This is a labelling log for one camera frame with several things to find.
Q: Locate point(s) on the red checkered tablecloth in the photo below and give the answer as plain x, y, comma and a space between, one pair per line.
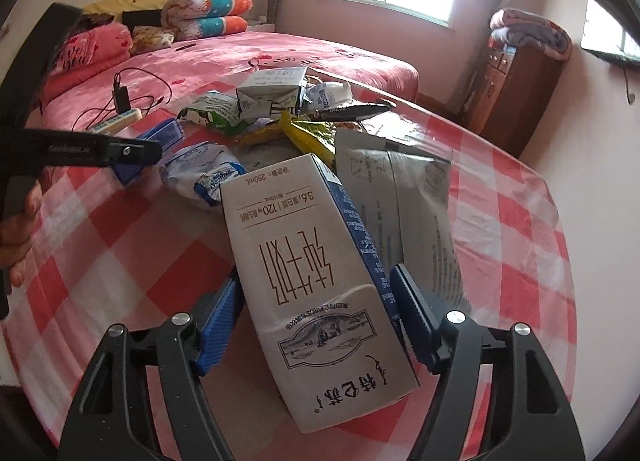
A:
103, 253

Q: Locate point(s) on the folded blanket on cabinet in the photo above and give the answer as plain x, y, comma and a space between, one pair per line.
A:
518, 28

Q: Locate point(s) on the white blue crumpled wrapper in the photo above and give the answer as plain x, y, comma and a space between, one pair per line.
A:
327, 95

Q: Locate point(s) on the rolled colourful quilt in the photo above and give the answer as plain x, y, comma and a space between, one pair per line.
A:
201, 19

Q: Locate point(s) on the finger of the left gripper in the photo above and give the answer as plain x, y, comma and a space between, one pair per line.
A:
350, 113
166, 134

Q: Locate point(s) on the white milk carton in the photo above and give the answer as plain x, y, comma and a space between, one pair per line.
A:
317, 293

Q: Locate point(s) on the pink bed blanket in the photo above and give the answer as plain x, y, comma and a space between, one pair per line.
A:
73, 99

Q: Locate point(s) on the person's left hand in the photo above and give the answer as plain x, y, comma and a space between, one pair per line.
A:
16, 237

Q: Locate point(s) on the yellow snack wrapper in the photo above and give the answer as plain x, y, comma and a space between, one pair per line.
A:
309, 137

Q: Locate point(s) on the small grey milk carton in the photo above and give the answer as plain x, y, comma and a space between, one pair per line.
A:
267, 93

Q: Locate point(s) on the white blue plastic pouch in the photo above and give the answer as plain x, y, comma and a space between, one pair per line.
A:
196, 173

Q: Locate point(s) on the green white snack bag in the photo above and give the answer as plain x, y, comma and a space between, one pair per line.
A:
216, 111

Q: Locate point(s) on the folded pink love blanket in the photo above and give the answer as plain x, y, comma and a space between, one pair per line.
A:
87, 54

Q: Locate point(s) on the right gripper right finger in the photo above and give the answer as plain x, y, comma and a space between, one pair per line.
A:
421, 313

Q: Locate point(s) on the brown floral pillow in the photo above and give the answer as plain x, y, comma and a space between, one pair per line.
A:
147, 39

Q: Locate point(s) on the cream power strip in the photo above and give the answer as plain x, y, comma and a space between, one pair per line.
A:
117, 123

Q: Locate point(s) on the brown wooden cabinet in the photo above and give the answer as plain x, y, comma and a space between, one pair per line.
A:
516, 87

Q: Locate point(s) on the black charger with cable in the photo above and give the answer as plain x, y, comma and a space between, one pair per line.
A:
120, 101

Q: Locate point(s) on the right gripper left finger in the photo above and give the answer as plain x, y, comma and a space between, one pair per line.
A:
215, 315

